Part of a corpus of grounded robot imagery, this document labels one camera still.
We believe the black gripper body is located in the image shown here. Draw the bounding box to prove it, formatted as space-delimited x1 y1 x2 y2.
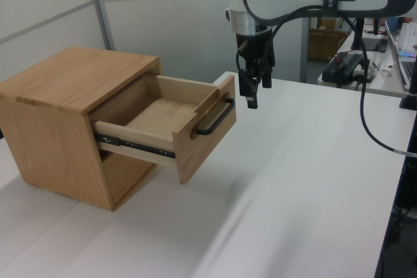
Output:
235 28 277 71

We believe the black metal drawer handle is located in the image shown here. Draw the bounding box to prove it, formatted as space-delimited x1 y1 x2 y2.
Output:
194 97 236 136

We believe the wooden drawer with handle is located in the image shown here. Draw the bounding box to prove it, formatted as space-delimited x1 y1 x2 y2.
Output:
94 74 237 185

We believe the black metal drawer slide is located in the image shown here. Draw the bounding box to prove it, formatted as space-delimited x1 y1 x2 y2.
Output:
96 133 177 159

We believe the wooden drawer cabinet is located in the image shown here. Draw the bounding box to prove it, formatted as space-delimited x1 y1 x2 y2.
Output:
0 46 163 212

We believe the brown cardboard box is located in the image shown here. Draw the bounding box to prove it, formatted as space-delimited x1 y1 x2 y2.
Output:
308 27 350 63

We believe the black power supply box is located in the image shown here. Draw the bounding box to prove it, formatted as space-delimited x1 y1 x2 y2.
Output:
322 52 364 89

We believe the black monitor stand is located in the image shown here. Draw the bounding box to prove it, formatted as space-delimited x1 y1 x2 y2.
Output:
353 16 389 53

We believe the white side desk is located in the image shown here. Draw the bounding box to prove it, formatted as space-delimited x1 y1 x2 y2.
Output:
317 42 412 99

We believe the silver laptop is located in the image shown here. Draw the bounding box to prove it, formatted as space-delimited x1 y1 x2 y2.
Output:
384 19 417 92

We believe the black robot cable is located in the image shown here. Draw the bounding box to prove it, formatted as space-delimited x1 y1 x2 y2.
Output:
235 4 417 158

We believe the black clamp post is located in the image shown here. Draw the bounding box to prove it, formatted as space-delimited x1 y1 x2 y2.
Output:
399 61 417 111

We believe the grey partition post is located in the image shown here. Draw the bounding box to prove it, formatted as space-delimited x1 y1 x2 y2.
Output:
86 0 117 51

